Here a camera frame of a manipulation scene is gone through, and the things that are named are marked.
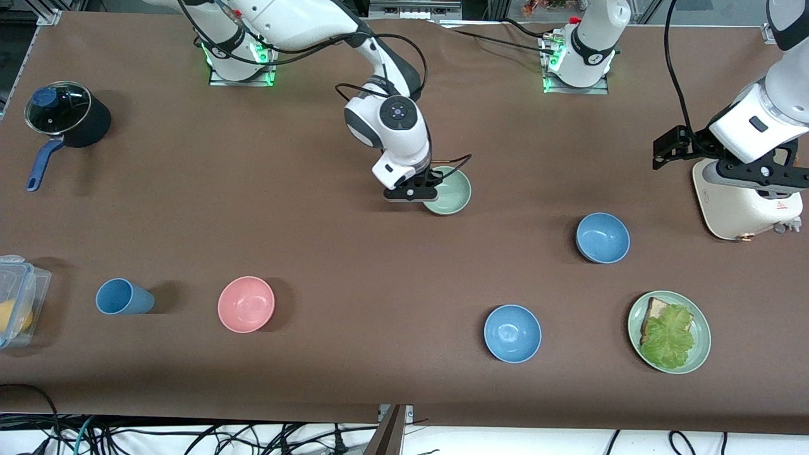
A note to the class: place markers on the green bowl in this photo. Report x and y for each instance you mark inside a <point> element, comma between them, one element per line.
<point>455,193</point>

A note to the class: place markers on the glass lid blue knob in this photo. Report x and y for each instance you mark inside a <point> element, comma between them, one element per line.
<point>60,107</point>

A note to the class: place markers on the grey metal strut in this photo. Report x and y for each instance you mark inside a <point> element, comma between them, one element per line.
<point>389,436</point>

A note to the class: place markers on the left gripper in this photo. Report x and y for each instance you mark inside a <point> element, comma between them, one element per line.
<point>694,146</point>

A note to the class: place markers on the brown table cover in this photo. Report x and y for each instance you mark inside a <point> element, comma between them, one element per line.
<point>404,284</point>

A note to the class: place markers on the green lettuce leaf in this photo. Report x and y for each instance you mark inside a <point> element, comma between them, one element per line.
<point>670,338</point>

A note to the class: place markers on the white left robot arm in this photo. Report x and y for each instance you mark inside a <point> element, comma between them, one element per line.
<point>591,44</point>

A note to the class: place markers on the green plate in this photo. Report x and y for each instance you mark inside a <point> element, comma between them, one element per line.
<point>701,347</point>

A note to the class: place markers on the blue cup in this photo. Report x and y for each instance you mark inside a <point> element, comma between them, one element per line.
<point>123,297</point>

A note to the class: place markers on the yellow food item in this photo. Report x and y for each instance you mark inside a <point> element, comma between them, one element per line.
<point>16,316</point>

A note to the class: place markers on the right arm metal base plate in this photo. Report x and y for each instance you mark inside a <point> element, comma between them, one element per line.
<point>240,81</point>

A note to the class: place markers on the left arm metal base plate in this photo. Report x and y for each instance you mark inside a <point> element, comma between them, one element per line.
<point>600,88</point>

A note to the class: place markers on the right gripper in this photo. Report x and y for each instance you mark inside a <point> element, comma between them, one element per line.
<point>435,177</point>

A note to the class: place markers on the cream toaster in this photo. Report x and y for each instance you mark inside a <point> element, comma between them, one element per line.
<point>739,212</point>

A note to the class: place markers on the clear plastic food container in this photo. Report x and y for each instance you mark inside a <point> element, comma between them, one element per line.
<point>39,284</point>

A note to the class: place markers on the blue bowl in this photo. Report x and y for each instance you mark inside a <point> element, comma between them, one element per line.
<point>603,237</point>
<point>512,333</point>

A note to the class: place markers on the bread slice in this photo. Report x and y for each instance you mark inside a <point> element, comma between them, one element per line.
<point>657,308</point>

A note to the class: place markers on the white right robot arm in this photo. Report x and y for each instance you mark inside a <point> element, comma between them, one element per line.
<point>297,19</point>

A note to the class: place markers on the pink bowl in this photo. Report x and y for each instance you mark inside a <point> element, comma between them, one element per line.
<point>246,304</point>

